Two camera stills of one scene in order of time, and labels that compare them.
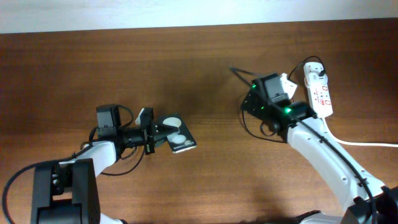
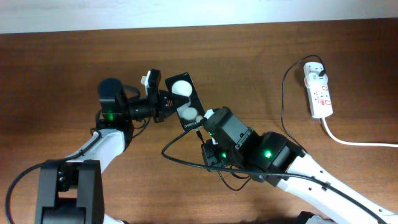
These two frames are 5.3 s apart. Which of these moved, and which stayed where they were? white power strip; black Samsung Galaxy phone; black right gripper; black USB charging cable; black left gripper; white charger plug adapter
Moved: black left gripper; black right gripper; black USB charging cable; black Samsung Galaxy phone
Stayed: white charger plug adapter; white power strip
